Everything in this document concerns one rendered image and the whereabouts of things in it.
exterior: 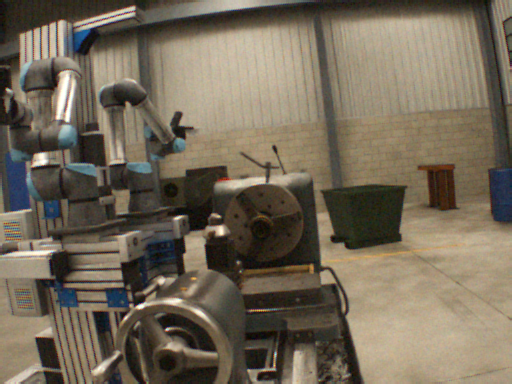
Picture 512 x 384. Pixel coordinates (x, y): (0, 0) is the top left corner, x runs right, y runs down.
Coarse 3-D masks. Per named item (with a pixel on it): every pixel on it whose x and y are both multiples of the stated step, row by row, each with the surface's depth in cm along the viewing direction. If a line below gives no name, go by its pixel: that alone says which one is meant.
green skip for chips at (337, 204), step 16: (336, 192) 659; (352, 192) 611; (368, 192) 615; (384, 192) 623; (400, 192) 628; (336, 208) 684; (352, 208) 619; (368, 208) 624; (384, 208) 629; (400, 208) 634; (336, 224) 704; (352, 224) 628; (368, 224) 630; (384, 224) 635; (400, 224) 641; (336, 240) 706; (352, 240) 644; (368, 240) 642; (384, 240) 647; (400, 240) 652
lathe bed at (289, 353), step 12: (300, 264) 192; (252, 336) 135; (264, 336) 135; (276, 336) 111; (252, 348) 111; (264, 348) 110; (276, 348) 102; (288, 348) 107; (300, 348) 101; (312, 348) 100; (252, 360) 111; (264, 360) 111; (276, 360) 96; (288, 360) 100; (300, 360) 94; (312, 360) 93; (276, 372) 91; (288, 372) 94; (300, 372) 88; (312, 372) 87
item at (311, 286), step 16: (240, 288) 122; (256, 288) 120; (272, 288) 119; (288, 288) 117; (304, 288) 115; (320, 288) 114; (256, 304) 116; (272, 304) 116; (288, 304) 116; (304, 304) 115
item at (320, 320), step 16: (320, 304) 114; (256, 320) 115; (272, 320) 115; (288, 320) 112; (304, 320) 110; (320, 320) 108; (336, 320) 107; (288, 336) 106; (304, 336) 103; (320, 336) 104; (336, 336) 104
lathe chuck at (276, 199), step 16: (256, 192) 177; (272, 192) 176; (288, 192) 177; (240, 208) 178; (272, 208) 177; (288, 208) 176; (240, 224) 178; (288, 224) 177; (240, 240) 179; (272, 240) 178; (288, 240) 177; (272, 256) 178
